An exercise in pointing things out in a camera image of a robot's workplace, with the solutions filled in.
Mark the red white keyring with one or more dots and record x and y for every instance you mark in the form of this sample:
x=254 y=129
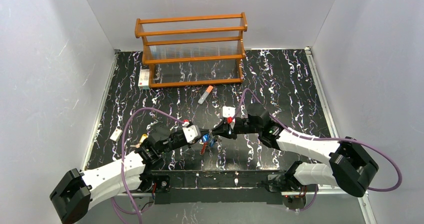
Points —
x=204 y=146

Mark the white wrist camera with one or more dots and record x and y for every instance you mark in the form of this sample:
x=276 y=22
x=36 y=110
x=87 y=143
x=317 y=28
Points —
x=192 y=133
x=228 y=114

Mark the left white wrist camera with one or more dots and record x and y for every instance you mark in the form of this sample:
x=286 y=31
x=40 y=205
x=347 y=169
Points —
x=192 y=133

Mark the aluminium front frame rail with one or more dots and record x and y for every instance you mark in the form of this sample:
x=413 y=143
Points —
x=80 y=191

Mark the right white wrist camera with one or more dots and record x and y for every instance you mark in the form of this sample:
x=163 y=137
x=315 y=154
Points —
x=228 y=114

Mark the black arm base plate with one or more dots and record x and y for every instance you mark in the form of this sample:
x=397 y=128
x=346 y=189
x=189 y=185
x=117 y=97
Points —
x=184 y=186

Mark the small white red box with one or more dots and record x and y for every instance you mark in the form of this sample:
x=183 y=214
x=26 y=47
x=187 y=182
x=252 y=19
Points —
x=144 y=79

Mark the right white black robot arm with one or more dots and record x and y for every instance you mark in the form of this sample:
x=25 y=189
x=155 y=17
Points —
x=343 y=163

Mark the wooden three-tier shelf rack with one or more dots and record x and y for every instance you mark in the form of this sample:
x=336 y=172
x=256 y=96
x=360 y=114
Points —
x=188 y=51

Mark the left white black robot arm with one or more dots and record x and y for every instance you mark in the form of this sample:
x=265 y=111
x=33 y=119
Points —
x=79 y=191

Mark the blue key tag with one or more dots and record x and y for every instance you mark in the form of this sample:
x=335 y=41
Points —
x=208 y=139

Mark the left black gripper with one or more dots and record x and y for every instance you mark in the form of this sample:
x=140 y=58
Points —
x=201 y=133

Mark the orange grey marker pen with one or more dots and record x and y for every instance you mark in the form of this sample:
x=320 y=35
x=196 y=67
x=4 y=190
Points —
x=205 y=94

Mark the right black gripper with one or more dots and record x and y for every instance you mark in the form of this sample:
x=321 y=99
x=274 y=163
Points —
x=224 y=129

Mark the white small tag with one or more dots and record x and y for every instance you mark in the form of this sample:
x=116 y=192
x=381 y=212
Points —
x=116 y=134

